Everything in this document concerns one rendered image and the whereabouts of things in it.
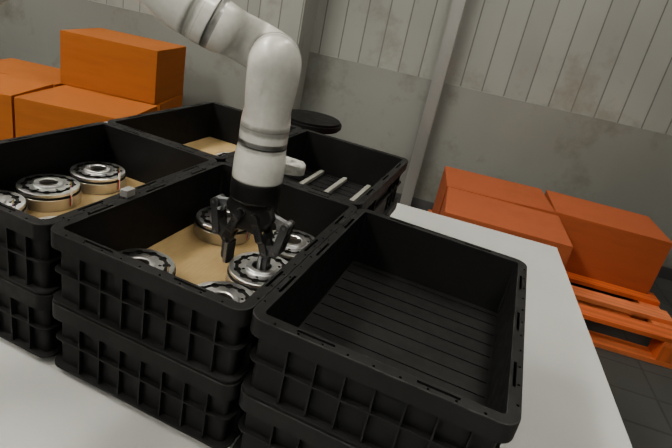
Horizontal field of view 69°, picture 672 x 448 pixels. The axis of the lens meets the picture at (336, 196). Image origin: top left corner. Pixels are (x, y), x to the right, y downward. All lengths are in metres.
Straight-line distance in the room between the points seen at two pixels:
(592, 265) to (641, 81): 1.18
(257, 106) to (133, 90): 2.62
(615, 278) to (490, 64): 1.46
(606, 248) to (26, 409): 2.68
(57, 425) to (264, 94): 0.50
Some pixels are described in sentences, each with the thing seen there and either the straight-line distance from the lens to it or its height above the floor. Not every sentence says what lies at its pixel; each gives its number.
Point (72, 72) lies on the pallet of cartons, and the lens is 3.44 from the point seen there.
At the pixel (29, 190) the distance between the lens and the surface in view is 1.01.
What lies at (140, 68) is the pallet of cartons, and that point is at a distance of 3.22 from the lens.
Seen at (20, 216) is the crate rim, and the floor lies 0.93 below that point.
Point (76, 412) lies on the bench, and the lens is 0.79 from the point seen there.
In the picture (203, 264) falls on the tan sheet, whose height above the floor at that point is 0.83.
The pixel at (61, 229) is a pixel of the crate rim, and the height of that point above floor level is 0.93.
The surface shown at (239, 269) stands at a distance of 0.78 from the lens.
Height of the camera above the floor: 1.27
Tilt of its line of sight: 21 degrees down
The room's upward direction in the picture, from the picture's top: 12 degrees clockwise
